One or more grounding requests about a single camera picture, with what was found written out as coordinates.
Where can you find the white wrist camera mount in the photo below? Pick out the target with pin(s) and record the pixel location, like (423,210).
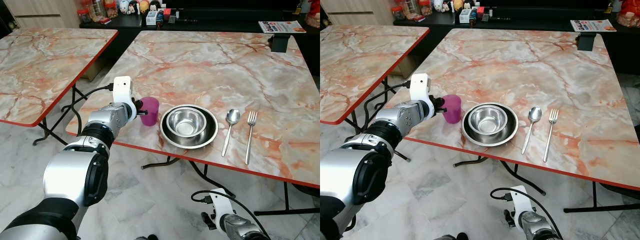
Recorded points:
(122,92)
(520,200)
(421,90)
(220,202)

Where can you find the white plush toy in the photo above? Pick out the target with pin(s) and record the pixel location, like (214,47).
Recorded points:
(438,5)
(123,6)

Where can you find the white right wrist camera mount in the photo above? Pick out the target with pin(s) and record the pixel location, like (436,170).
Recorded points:
(520,200)
(220,202)

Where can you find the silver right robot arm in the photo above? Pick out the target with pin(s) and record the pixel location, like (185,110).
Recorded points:
(537,229)
(242,230)

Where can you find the small red-lidded plastic jar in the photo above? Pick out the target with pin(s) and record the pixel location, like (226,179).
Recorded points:
(425,7)
(111,11)

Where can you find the purple plastic cup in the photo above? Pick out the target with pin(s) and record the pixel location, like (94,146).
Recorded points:
(150,112)
(453,110)

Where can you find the light wooden drawer cabinet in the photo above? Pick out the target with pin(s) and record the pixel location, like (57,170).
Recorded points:
(40,12)
(357,11)

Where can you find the stainless steel fork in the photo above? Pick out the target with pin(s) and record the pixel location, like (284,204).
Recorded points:
(553,116)
(252,118)

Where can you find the yellow plush toy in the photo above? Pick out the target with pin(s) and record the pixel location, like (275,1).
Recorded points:
(458,4)
(144,6)

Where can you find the stainless steel bowl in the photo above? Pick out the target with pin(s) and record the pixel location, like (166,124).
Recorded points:
(488,120)
(186,122)

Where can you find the black mouse plush toy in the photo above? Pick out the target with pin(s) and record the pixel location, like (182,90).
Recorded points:
(447,5)
(468,4)
(133,7)
(155,5)

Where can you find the black and white box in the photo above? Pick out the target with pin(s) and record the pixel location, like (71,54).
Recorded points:
(465,16)
(151,18)

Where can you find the stainless steel spoon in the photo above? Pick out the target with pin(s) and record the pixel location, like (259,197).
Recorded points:
(534,114)
(232,116)

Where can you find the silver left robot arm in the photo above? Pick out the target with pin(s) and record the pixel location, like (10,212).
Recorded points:
(75,175)
(360,170)

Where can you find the small black box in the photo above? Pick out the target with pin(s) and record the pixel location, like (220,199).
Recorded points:
(280,43)
(586,42)

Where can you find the stainless steel plate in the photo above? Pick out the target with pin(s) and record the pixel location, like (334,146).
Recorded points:
(475,138)
(172,140)

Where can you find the black robot foot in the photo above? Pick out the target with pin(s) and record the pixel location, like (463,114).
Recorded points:
(450,236)
(146,237)

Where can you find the tall clear snack jar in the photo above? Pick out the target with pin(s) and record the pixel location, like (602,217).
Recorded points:
(96,9)
(411,7)

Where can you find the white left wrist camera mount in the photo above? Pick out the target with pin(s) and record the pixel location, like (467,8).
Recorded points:
(122,92)
(421,90)

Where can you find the printed advertising flyer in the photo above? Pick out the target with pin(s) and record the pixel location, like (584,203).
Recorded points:
(281,26)
(592,25)

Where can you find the marble top folding table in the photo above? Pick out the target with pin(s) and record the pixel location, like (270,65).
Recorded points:
(225,75)
(365,65)
(45,70)
(525,70)

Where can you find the black sideboard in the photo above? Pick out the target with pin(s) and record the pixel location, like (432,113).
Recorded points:
(530,21)
(215,22)

